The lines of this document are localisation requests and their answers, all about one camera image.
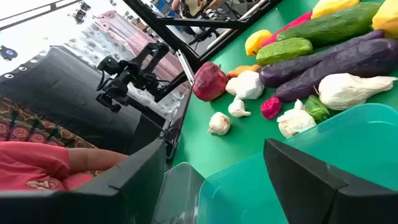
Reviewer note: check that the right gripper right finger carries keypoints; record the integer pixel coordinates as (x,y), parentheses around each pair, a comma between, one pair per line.
(311,199)

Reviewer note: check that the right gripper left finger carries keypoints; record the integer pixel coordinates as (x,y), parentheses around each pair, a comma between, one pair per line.
(93,205)

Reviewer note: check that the small red pepper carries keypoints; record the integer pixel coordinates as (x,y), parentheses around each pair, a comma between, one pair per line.
(271,108)

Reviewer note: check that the black office chair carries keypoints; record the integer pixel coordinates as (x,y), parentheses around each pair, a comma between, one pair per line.
(202,34)

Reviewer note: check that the long red chili pepper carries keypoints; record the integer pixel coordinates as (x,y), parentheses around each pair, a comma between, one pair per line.
(292,25)

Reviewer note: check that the black cloth screen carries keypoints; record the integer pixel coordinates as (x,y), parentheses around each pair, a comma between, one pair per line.
(62,102)

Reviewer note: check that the thick purple eggplant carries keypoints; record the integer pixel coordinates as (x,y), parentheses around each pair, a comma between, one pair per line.
(357,59)

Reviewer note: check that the teal plastic bin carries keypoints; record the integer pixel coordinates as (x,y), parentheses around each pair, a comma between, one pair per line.
(357,140)

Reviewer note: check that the orange carrot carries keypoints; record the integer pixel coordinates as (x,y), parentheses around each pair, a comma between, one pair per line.
(242,70)

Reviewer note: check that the grey translucent plastic bin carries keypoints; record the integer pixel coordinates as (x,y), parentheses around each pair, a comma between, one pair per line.
(180,193)

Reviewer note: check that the red patterned fabric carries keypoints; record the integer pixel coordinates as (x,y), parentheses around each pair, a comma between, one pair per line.
(25,127)

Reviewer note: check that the green table mat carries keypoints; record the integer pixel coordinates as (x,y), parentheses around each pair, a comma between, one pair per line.
(202,149)

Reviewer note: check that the pink floral fabric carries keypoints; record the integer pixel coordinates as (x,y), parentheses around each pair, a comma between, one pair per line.
(109,34)

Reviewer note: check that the slender purple eggplant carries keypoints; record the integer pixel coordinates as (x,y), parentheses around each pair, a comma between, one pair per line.
(280,73)

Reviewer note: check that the person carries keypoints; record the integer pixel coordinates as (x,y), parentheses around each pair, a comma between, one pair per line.
(192,4)
(31,168)

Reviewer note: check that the long dark green cucumber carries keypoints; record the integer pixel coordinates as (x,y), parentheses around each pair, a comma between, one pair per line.
(332,26)

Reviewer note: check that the short light green cucumber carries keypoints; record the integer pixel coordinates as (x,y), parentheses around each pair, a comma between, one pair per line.
(283,50)

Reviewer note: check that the black aluminium rig frame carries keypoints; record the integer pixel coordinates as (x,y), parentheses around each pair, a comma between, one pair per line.
(186,22)

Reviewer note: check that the dark red apple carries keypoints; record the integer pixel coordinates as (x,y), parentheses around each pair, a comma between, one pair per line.
(210,82)

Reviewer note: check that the large white garlic bulb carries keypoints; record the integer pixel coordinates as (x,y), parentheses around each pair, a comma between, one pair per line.
(248,85)

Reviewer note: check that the small white garlic clove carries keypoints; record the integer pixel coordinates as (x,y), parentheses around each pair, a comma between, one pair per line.
(237,109)

